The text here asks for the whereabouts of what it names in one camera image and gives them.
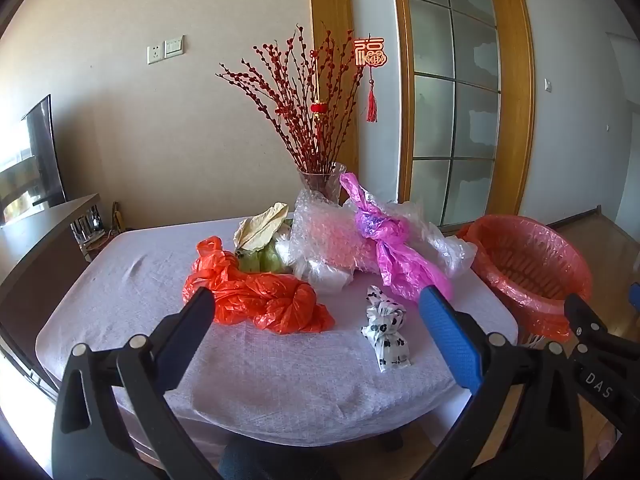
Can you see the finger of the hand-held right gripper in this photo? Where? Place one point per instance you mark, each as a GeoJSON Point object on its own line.
{"type": "Point", "coordinates": [582, 312]}

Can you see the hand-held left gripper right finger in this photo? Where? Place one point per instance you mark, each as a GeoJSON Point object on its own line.
{"type": "Point", "coordinates": [445, 330]}

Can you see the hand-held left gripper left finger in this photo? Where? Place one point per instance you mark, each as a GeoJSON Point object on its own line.
{"type": "Point", "coordinates": [185, 320]}

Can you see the plastic trash basket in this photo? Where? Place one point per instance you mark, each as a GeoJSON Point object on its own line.
{"type": "Point", "coordinates": [532, 341]}

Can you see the white black-dotted plastic bag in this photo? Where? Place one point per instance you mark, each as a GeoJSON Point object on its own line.
{"type": "Point", "coordinates": [385, 330]}

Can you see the clear plastic bag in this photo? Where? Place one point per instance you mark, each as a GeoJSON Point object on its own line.
{"type": "Point", "coordinates": [450, 255]}

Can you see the red plastic bag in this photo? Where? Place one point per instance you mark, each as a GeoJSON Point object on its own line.
{"type": "Point", "coordinates": [260, 300]}

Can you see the red-lined waste basket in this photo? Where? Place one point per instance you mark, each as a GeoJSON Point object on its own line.
{"type": "Point", "coordinates": [525, 260]}

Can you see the pink plastic bag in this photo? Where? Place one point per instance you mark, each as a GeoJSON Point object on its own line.
{"type": "Point", "coordinates": [395, 260]}

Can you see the bubble wrap sheet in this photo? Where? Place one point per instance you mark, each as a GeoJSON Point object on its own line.
{"type": "Point", "coordinates": [325, 235]}

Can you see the lavender tablecloth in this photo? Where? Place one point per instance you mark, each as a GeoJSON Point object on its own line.
{"type": "Point", "coordinates": [275, 370]}

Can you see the shiny metal object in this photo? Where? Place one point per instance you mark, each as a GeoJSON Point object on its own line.
{"type": "Point", "coordinates": [87, 227]}

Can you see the brown television cabinet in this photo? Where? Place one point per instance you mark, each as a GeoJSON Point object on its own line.
{"type": "Point", "coordinates": [35, 255]}

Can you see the glass vase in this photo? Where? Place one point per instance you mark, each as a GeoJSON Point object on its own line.
{"type": "Point", "coordinates": [320, 182]}

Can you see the flat screen television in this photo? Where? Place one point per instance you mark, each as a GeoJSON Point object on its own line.
{"type": "Point", "coordinates": [42, 160]}

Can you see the wooden framed glass door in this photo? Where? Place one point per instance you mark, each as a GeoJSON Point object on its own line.
{"type": "Point", "coordinates": [450, 110]}

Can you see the red berry branches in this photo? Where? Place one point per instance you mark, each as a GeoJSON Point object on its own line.
{"type": "Point", "coordinates": [300, 125]}

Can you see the red tasselled pendant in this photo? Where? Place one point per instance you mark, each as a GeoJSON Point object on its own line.
{"type": "Point", "coordinates": [370, 52]}

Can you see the small white wall switch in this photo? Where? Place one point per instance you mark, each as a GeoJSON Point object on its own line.
{"type": "Point", "coordinates": [548, 85]}

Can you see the white wall socket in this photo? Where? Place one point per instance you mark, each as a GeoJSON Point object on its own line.
{"type": "Point", "coordinates": [155, 54]}

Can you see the wooden wall panel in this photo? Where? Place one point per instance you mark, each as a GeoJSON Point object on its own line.
{"type": "Point", "coordinates": [332, 10]}

